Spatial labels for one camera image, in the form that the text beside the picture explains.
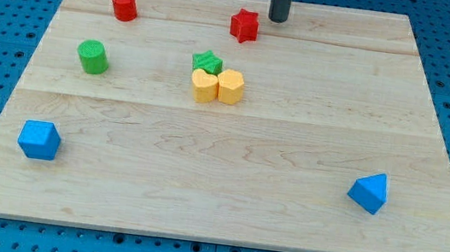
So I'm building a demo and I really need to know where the yellow heart block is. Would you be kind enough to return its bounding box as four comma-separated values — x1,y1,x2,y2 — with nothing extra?
191,68,219,103

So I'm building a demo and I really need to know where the red cylinder block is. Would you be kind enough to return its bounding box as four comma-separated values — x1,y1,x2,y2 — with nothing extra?
111,0,137,22

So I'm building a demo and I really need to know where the blue cube block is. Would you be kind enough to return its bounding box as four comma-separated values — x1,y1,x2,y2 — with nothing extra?
17,120,61,161

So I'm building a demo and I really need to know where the light wooden board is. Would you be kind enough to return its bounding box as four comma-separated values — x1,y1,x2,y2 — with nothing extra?
0,0,450,252

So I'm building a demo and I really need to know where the blue triangular prism block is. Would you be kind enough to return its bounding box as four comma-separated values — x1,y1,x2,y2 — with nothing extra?
348,173,389,215

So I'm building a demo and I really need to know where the green star block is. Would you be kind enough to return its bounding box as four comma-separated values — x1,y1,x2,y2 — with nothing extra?
192,50,224,76

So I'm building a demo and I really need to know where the green cylinder block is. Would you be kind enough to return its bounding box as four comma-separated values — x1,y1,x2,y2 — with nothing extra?
77,39,108,74

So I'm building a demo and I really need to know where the yellow hexagon block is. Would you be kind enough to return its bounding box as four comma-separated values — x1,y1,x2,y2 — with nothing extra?
217,69,245,105

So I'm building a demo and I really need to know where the red star block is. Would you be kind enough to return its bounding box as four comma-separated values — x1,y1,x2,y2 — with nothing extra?
230,9,259,43

